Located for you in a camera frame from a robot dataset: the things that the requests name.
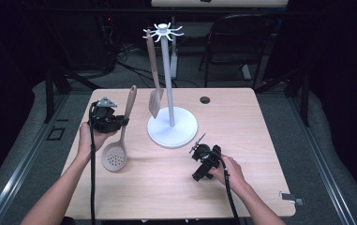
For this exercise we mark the black chair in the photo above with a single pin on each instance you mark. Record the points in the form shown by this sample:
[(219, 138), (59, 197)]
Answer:
[(238, 57)]

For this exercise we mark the white round plate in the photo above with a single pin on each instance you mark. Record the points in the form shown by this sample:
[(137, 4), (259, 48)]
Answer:
[(173, 131)]

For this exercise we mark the person's left hand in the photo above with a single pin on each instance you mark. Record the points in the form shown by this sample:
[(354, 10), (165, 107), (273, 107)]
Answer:
[(87, 143)]

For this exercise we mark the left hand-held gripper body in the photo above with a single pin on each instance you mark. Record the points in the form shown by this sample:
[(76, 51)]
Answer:
[(104, 120)]

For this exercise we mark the beige skimmer spoon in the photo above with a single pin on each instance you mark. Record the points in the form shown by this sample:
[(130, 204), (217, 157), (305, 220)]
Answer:
[(113, 156)]

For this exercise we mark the person's right hand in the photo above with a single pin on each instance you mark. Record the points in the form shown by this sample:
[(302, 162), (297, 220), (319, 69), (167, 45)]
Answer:
[(230, 173)]

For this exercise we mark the white desk foot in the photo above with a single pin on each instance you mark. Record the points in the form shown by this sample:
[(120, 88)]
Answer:
[(246, 73)]

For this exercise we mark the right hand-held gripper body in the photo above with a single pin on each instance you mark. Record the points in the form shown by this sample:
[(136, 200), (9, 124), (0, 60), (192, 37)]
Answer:
[(209, 154)]

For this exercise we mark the gray table edge clamp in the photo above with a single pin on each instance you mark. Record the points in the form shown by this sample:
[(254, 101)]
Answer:
[(288, 197)]

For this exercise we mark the metal floor rail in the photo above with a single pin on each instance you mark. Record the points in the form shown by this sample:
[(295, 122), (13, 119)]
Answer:
[(10, 187), (326, 175)]

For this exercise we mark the black metal stand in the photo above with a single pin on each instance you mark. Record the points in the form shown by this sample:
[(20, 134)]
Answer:
[(48, 100), (305, 103)]

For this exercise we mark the beige slotted spatula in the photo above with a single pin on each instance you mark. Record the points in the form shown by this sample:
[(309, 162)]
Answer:
[(155, 103)]

